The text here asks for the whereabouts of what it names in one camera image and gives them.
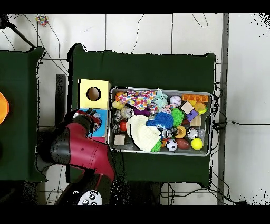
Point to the small soccer ball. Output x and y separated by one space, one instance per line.
171 145

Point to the clear plastic bottle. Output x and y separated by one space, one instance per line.
96 115

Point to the smooth yellow ball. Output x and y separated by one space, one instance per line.
196 143

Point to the green cloth side table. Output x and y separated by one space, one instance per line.
21 105

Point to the wooden box with three holes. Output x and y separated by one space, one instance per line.
103 99

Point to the blue spiky ball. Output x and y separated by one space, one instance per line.
163 120

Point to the orange round object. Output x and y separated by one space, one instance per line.
3 107

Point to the small white baseball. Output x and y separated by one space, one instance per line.
175 100

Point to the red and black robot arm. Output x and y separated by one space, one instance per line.
84 150

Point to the orange toy building block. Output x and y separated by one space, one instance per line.
195 98

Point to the white knitted cloth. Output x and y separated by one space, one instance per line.
143 133

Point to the plain wooden cube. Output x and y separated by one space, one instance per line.
187 107

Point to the polka dot cloth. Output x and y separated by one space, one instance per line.
139 99

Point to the small colourful floor toy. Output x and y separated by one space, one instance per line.
41 19

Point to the green spiky ball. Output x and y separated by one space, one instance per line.
177 117

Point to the small red ball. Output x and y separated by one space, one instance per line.
123 125

